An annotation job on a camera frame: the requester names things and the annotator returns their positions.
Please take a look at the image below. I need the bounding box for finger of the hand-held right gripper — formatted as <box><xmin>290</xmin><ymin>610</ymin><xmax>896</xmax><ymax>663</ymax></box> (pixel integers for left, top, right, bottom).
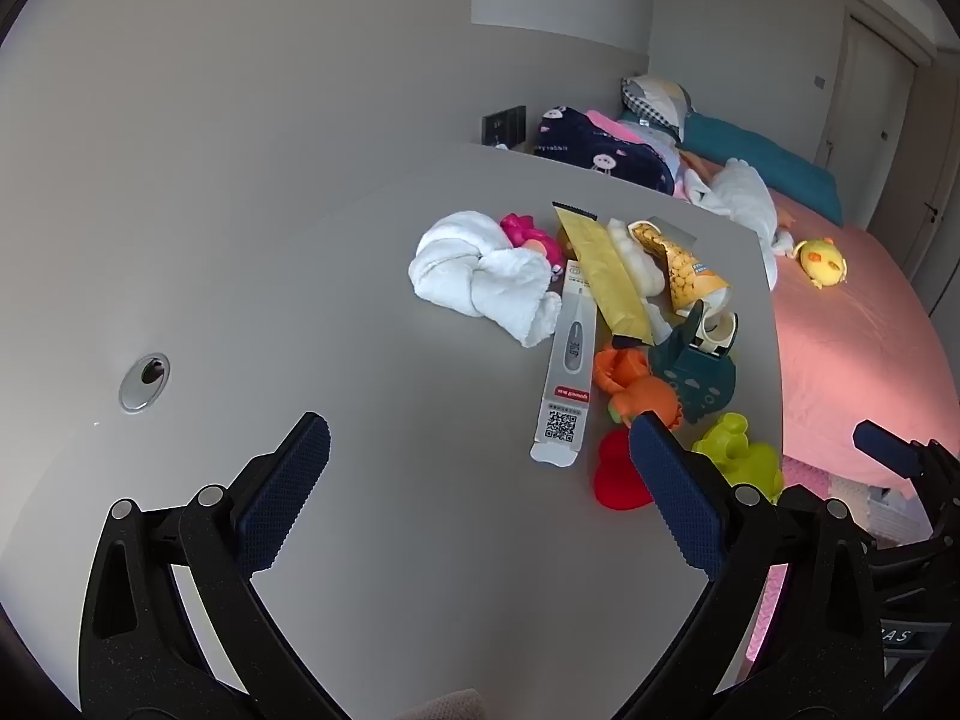
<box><xmin>853</xmin><ymin>420</ymin><xmax>960</xmax><ymax>541</ymax></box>

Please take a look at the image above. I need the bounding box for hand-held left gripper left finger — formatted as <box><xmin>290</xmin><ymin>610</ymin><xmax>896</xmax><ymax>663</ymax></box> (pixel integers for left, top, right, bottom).
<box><xmin>79</xmin><ymin>411</ymin><xmax>353</xmax><ymax>720</ymax></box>

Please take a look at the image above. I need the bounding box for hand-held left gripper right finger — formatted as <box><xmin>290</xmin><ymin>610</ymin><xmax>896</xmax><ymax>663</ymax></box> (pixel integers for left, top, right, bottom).
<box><xmin>615</xmin><ymin>411</ymin><xmax>886</xmax><ymax>720</ymax></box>

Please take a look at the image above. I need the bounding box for red round toy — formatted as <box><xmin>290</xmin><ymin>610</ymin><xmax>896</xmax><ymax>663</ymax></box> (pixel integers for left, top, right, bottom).
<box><xmin>595</xmin><ymin>429</ymin><xmax>655</xmax><ymax>515</ymax></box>

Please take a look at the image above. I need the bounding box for lime green plastic toy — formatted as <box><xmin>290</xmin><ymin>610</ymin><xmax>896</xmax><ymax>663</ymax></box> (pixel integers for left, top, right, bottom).
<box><xmin>691</xmin><ymin>412</ymin><xmax>785</xmax><ymax>503</ymax></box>

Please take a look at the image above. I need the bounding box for orange plastic toy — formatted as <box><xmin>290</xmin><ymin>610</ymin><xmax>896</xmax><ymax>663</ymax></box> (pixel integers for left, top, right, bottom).
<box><xmin>594</xmin><ymin>345</ymin><xmax>685</xmax><ymax>430</ymax></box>

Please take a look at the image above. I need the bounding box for dark teal dinosaur toy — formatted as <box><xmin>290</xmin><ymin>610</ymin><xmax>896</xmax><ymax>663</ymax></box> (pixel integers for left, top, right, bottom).
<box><xmin>649</xmin><ymin>300</ymin><xmax>740</xmax><ymax>425</ymax></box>

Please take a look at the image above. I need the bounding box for grey thermometer box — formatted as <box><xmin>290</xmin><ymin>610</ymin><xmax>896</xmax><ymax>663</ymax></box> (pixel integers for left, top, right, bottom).
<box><xmin>530</xmin><ymin>260</ymin><xmax>599</xmax><ymax>468</ymax></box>

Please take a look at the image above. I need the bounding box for yellow dotted snack bag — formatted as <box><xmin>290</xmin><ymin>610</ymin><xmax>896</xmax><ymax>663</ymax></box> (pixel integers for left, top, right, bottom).
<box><xmin>627</xmin><ymin>219</ymin><xmax>732</xmax><ymax>316</ymax></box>

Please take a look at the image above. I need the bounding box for yellow snack wrapper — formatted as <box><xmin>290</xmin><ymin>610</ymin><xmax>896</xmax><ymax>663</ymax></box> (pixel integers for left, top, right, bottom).
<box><xmin>552</xmin><ymin>201</ymin><xmax>653</xmax><ymax>342</ymax></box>

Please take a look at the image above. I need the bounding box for white foam brush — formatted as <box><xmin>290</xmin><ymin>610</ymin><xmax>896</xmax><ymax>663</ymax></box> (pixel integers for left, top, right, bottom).
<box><xmin>606</xmin><ymin>219</ymin><xmax>676</xmax><ymax>346</ymax></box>

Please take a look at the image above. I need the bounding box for white towel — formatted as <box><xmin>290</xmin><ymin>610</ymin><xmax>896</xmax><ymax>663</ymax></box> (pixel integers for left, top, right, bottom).
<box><xmin>409</xmin><ymin>211</ymin><xmax>563</xmax><ymax>348</ymax></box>

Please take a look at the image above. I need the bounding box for pink plastic toy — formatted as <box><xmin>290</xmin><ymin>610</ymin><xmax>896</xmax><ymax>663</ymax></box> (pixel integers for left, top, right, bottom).
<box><xmin>500</xmin><ymin>214</ymin><xmax>567</xmax><ymax>282</ymax></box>

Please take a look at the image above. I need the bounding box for bed with pink sheet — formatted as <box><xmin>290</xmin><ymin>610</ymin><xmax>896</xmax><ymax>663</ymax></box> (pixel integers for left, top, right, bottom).
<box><xmin>765</xmin><ymin>187</ymin><xmax>950</xmax><ymax>496</ymax></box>

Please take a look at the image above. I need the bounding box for yellow duck plush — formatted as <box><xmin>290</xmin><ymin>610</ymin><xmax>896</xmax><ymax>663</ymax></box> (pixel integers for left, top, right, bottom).
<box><xmin>793</xmin><ymin>238</ymin><xmax>850</xmax><ymax>290</ymax></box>

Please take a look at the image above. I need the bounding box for white wardrobe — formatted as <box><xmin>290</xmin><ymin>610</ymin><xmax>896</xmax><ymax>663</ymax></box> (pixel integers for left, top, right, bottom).
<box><xmin>870</xmin><ymin>37</ymin><xmax>960</xmax><ymax>316</ymax></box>

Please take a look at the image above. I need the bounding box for white goose plush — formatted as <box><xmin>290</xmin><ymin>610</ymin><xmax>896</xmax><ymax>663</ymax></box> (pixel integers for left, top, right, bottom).
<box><xmin>679</xmin><ymin>150</ymin><xmax>796</xmax><ymax>290</ymax></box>

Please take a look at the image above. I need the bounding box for teal pillow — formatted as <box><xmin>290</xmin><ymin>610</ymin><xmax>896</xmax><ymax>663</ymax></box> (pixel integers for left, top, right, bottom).
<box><xmin>679</xmin><ymin>112</ymin><xmax>842</xmax><ymax>226</ymax></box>

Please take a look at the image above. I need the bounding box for white door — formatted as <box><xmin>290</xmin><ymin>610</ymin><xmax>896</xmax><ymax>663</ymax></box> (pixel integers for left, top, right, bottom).
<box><xmin>814</xmin><ymin>11</ymin><xmax>920</xmax><ymax>226</ymax></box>

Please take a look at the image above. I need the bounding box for navy printed blanket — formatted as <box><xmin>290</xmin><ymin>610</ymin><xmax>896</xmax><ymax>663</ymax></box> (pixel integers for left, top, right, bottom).
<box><xmin>534</xmin><ymin>106</ymin><xmax>676</xmax><ymax>200</ymax></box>

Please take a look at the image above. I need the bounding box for pink blanket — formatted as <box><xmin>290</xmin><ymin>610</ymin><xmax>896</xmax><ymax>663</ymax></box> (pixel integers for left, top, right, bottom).
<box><xmin>585</xmin><ymin>111</ymin><xmax>680</xmax><ymax>166</ymax></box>

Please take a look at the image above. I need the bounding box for checked pillow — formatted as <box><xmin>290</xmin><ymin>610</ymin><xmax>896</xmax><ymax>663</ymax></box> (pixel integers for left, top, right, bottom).
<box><xmin>620</xmin><ymin>76</ymin><xmax>695</xmax><ymax>143</ymax></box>

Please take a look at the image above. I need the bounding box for silver cable grommet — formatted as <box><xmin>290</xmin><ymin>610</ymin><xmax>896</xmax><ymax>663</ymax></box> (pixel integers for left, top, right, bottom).
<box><xmin>120</xmin><ymin>352</ymin><xmax>171</xmax><ymax>413</ymax></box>

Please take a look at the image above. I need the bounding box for black wall socket panel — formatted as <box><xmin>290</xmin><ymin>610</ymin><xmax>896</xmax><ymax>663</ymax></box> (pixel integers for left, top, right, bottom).
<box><xmin>482</xmin><ymin>106</ymin><xmax>528</xmax><ymax>147</ymax></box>

